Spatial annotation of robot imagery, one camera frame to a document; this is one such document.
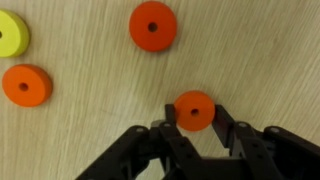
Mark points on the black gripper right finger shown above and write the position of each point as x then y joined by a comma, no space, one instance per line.
272,154

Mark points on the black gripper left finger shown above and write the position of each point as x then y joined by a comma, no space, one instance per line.
132,152

